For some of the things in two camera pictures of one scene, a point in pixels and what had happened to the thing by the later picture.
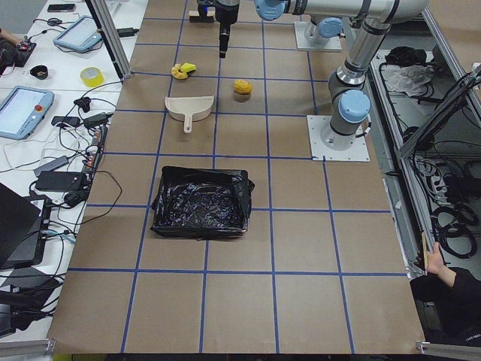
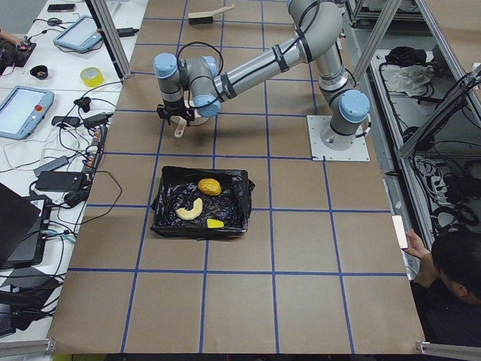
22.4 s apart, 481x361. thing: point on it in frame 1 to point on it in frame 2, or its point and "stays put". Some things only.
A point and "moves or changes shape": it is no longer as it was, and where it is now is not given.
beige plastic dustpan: [189, 109] moves or changes shape
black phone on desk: [58, 7] stays put
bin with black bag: [196, 203] stays put
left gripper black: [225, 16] to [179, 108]
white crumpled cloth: [410, 80] stays put
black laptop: [22, 224] stays put
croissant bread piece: [176, 74] moves or changes shape
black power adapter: [63, 181] stays put
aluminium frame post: [110, 32] stays put
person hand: [436, 265] to [416, 247]
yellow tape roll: [92, 77] stays put
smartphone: [425, 249] to [400, 231]
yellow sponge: [188, 67] moves or changes shape
